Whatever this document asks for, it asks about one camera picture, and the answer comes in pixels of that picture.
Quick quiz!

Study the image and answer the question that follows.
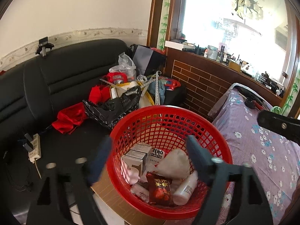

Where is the white plastic bottle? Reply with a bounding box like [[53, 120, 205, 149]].
[[172, 171, 198, 206]]

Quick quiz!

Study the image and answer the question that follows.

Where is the dark red snack packet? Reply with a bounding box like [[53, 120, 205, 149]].
[[146, 172, 173, 206]]

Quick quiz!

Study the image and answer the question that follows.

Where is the blue white medicine box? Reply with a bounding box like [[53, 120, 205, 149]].
[[121, 143, 152, 177]]

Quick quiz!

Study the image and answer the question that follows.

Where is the white tissue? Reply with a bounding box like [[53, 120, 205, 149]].
[[121, 160, 139, 185]]

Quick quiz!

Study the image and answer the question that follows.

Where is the green cloth rag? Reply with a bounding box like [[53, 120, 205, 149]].
[[271, 106, 282, 114]]

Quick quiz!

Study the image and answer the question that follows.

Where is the purple floral tablecloth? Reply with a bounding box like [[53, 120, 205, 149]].
[[213, 88, 299, 224]]

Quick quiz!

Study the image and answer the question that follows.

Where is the red flat case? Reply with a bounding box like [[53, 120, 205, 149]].
[[245, 100, 269, 111]]

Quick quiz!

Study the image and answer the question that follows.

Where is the black flat case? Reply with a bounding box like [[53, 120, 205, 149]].
[[236, 86, 271, 110]]

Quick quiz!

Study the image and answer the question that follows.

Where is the white power strip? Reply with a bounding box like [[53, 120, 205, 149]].
[[28, 133, 41, 164]]

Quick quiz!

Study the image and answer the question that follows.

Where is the cardboard sheet under basket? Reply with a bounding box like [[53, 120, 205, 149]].
[[91, 168, 165, 224]]

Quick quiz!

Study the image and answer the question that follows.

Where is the red cloth on sofa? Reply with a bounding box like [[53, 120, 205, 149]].
[[52, 103, 87, 134]]

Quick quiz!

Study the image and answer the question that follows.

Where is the brown brick-pattern counter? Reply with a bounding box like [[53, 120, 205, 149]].
[[164, 48, 282, 121]]

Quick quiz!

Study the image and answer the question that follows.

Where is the red plastic mesh basket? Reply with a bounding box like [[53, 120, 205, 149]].
[[106, 105, 233, 221]]

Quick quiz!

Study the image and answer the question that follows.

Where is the black plastic bag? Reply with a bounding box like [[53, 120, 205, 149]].
[[83, 86, 141, 130]]

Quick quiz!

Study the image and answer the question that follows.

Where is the black leather sofa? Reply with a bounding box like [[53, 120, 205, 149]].
[[0, 38, 132, 218]]

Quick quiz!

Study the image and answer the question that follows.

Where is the dark shopping bag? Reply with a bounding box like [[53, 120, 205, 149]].
[[130, 44, 166, 76]]

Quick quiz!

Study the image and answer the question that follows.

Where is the clear plastic bag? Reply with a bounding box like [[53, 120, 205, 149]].
[[109, 52, 136, 82]]

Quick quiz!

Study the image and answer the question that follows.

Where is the phone holder clamp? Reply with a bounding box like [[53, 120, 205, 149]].
[[36, 37, 54, 57]]

